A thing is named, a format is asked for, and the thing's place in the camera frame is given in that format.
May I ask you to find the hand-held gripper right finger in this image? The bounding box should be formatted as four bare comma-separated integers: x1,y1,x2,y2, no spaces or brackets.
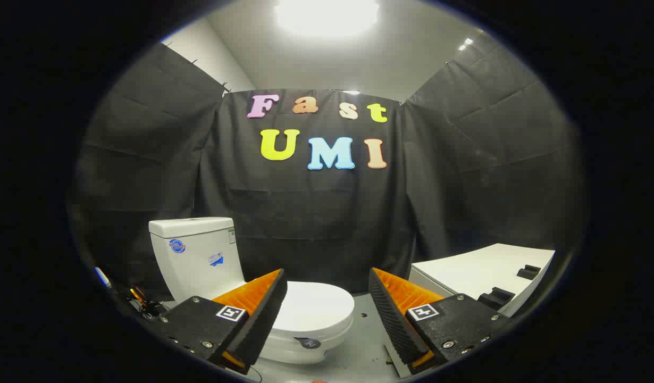
368,267,511,376

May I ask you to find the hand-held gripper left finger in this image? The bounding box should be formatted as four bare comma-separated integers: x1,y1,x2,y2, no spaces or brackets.
156,268,288,375

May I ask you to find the white toilet lid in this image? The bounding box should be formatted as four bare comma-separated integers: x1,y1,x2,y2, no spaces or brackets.
271,281,355,338

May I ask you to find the white ceramic toilet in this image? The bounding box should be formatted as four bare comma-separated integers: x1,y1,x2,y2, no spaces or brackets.
149,217,355,365

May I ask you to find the white grey cabinet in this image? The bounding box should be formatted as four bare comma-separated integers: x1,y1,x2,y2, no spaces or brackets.
409,243,556,318

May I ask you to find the black backdrop cloth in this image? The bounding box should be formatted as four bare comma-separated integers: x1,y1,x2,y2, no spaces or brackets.
72,43,585,304

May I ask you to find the large ceiling lamp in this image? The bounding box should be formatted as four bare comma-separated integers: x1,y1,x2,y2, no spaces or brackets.
274,0,381,38

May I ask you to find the orange black cable bundle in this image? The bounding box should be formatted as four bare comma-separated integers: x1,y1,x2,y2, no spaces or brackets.
126,286,171,320

